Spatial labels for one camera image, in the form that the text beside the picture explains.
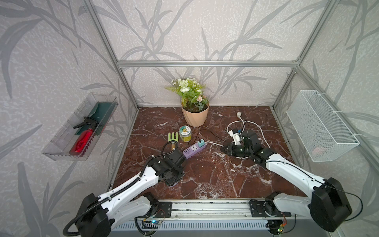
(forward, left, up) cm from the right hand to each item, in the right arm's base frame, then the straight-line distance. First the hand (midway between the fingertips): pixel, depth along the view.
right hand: (220, 148), depth 81 cm
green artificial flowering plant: (+33, +17, +14) cm, 39 cm away
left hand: (-13, +20, -7) cm, 25 cm away
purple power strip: (+6, +15, -12) cm, 20 cm away
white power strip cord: (+35, -19, -13) cm, 42 cm away
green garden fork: (+16, +30, -14) cm, 37 cm away
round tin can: (+15, +21, -5) cm, 26 cm away
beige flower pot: (+24, +14, -4) cm, 28 cm away
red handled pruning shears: (-7, +59, +22) cm, 63 cm away
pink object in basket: (-6, -47, +7) cm, 48 cm away
